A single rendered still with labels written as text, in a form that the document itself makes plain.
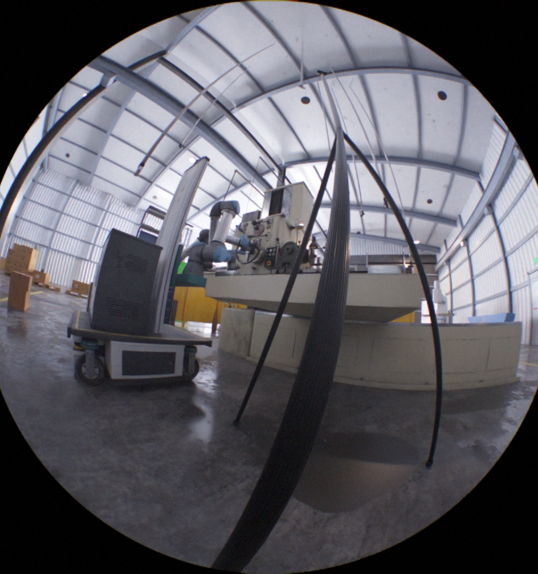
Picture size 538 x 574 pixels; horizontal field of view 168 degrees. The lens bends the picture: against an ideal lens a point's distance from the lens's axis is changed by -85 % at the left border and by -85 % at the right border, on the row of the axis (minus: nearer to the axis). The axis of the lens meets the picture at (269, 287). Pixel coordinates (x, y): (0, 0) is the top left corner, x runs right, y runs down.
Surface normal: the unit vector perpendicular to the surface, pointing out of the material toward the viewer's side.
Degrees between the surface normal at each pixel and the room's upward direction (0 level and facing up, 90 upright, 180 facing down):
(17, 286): 90
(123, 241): 90
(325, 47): 169
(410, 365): 90
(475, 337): 90
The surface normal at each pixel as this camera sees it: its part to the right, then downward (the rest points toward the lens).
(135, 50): 0.04, 0.96
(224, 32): -0.29, 0.96
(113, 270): 0.84, 0.01
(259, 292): -0.53, -0.21
